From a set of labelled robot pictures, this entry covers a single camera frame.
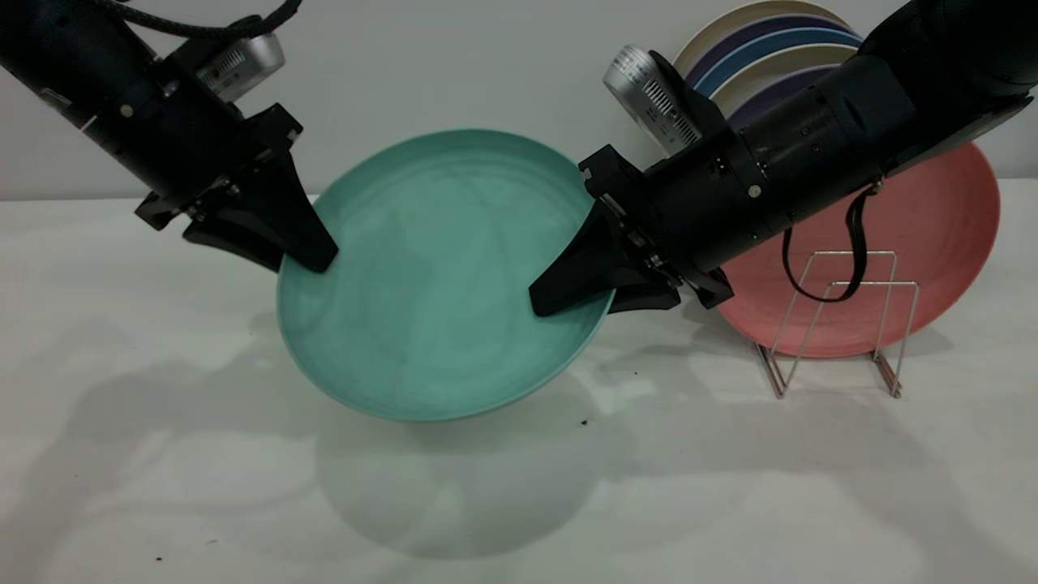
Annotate dark purple plate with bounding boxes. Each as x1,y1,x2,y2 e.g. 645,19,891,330
728,65,840,131
685,15,852,82

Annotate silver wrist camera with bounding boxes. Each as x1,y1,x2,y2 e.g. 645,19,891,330
166,16,286,114
603,45,728,157

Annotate beige round plate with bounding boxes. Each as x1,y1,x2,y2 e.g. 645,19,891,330
673,0,848,78
712,45,860,118

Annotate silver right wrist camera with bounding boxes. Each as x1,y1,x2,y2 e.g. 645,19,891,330
603,45,728,157

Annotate metal wire plate rack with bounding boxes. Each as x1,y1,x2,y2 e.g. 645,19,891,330
754,251,920,400

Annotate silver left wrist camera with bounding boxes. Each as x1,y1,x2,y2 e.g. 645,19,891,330
166,16,286,114

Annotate black braided cable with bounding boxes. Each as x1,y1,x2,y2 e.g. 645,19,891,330
105,0,302,40

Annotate pink round plate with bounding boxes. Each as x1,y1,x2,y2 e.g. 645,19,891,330
718,142,1001,360

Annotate teal blue plate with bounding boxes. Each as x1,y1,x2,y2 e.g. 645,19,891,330
693,28,864,98

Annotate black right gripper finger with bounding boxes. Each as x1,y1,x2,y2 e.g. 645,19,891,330
529,203,650,317
608,280,682,314

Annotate black looped cable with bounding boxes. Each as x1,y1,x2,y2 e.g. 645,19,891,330
783,182,881,303

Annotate green round plate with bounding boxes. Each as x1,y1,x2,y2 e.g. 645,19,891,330
277,128,615,423

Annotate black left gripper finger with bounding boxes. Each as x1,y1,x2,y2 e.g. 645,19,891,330
211,150,339,273
182,213,285,273

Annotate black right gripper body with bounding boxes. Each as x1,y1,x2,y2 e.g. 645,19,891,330
580,134,779,309

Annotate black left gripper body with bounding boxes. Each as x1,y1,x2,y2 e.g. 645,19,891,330
97,65,303,230

